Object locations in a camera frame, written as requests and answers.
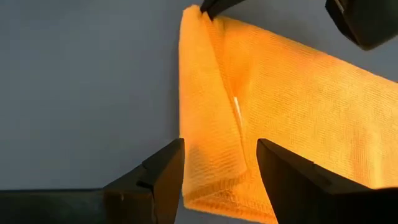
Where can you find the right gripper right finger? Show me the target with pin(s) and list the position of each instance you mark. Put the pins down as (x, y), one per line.
(295, 193)

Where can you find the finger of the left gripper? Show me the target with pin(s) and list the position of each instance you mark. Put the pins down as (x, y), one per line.
(367, 21)
(217, 6)

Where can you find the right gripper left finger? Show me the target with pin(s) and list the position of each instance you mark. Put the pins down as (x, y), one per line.
(161, 186)

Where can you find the orange towel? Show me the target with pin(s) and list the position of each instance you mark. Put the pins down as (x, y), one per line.
(295, 109)

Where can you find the grey-blue table mat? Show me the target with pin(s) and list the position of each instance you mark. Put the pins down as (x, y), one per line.
(77, 93)

